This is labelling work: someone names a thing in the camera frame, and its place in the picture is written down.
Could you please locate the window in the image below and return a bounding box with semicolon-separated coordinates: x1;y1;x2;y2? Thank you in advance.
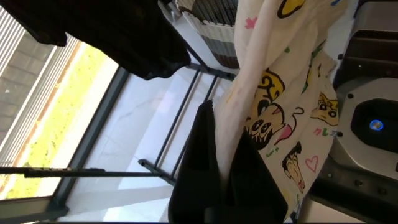
0;6;131;224

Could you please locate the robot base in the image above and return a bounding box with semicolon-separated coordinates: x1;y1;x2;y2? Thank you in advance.
298;0;398;224

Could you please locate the black clothes rack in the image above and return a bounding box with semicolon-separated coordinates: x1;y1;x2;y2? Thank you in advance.
0;40;237;187

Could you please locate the black garment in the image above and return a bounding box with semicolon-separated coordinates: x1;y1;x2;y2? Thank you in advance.
0;0;192;81

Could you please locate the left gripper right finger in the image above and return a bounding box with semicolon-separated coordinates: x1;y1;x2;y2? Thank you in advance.
222;130;289;222

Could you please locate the white laundry basket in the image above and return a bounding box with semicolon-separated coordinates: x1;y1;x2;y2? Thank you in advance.
175;0;240;70

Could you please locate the cream printed garment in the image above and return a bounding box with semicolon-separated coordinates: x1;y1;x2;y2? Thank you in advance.
214;0;349;218

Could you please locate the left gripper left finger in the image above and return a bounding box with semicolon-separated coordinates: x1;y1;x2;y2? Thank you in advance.
167;99;223;222

